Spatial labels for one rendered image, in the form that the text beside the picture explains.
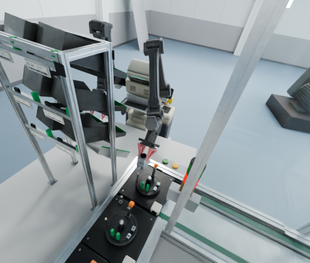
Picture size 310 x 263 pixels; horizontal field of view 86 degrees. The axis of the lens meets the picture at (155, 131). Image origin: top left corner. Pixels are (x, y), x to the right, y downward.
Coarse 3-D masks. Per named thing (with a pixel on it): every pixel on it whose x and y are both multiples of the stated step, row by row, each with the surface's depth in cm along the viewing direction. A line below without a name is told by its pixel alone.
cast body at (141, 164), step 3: (141, 153) 85; (144, 153) 85; (141, 156) 83; (144, 156) 83; (138, 159) 84; (141, 159) 83; (144, 159) 83; (138, 162) 85; (141, 162) 84; (144, 162) 83; (147, 162) 86; (138, 165) 85; (141, 165) 84; (144, 165) 84; (147, 165) 87; (138, 168) 83; (141, 168) 85; (144, 168) 85
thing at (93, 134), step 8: (64, 120) 68; (88, 120) 79; (64, 128) 68; (72, 128) 66; (88, 128) 64; (96, 128) 68; (104, 128) 72; (120, 128) 90; (72, 136) 66; (88, 136) 66; (96, 136) 70; (104, 136) 75; (120, 136) 85
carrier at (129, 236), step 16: (112, 208) 80; (96, 224) 74; (112, 224) 73; (128, 224) 74; (144, 224) 77; (96, 240) 70; (112, 240) 69; (128, 240) 69; (144, 240) 72; (112, 256) 66; (128, 256) 65
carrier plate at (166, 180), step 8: (136, 168) 100; (152, 168) 102; (136, 176) 96; (160, 176) 98; (168, 176) 99; (128, 184) 91; (168, 184) 95; (120, 192) 87; (128, 192) 88; (136, 192) 88; (160, 192) 90; (136, 200) 85; (144, 200) 86; (152, 200) 86; (160, 200) 87; (144, 208) 84
